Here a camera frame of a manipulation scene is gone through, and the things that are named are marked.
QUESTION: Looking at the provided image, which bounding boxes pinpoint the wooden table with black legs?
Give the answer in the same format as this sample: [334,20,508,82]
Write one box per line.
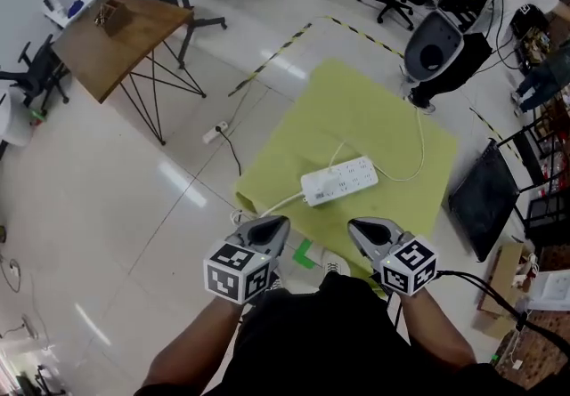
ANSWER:
[51,0,208,147]

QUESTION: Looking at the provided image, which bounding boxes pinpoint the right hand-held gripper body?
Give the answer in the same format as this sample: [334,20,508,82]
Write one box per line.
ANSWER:
[346,216,440,297]

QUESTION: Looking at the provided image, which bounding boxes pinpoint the small white power strip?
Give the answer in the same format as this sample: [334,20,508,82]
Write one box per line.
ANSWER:
[202,119,231,145]

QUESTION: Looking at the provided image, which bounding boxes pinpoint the white power strip cord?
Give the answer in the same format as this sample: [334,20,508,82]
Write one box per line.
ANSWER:
[229,190,308,226]

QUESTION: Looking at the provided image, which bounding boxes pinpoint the long white cable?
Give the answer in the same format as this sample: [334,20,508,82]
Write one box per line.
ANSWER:
[376,105,427,182]

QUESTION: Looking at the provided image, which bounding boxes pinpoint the yellow-green cloth mat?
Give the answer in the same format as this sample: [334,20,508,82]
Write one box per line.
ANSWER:
[234,58,460,294]

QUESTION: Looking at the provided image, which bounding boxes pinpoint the black desk leg stand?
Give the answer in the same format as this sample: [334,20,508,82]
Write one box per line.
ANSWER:
[167,0,229,69]

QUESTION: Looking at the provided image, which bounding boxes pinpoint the black flat panel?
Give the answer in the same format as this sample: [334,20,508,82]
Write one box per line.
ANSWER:
[447,138,522,263]

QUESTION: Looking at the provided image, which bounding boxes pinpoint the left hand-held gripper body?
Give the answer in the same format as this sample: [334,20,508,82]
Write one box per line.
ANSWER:
[203,214,291,305]

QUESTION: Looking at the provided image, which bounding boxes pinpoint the white charger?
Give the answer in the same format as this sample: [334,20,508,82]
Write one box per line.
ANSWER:
[319,166,342,191]

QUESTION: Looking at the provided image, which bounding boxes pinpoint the person's left forearm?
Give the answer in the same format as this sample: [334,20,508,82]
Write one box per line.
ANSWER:
[145,295,245,392]

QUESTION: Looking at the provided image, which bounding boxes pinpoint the white round object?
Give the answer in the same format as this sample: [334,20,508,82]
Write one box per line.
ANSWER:
[0,89,33,149]

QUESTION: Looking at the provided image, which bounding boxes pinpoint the person's right forearm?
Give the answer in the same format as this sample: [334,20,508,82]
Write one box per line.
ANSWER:
[397,286,478,376]

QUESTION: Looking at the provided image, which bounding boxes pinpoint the cardboard box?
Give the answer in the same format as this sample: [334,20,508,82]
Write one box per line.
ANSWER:
[471,242,536,338]

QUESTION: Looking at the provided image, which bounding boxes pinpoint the person's black clothing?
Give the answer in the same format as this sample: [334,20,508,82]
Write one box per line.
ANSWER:
[133,271,570,396]

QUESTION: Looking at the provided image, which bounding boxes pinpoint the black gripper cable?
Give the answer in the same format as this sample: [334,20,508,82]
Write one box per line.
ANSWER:
[434,269,570,363]

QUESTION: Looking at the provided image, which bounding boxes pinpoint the black metal rack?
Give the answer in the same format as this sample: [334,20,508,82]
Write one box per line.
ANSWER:
[496,108,570,245]

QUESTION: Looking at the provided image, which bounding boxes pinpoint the wooden box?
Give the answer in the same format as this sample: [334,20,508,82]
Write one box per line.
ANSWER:
[94,0,133,37]

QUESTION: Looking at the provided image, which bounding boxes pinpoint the white charger cable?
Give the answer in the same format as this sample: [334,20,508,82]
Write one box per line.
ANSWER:
[328,141,347,172]

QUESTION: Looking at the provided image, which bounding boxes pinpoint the white box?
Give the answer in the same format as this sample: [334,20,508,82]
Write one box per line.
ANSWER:
[527,269,570,311]

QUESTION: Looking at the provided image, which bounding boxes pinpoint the person's white shoe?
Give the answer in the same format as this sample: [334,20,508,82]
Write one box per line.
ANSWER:
[318,246,353,278]

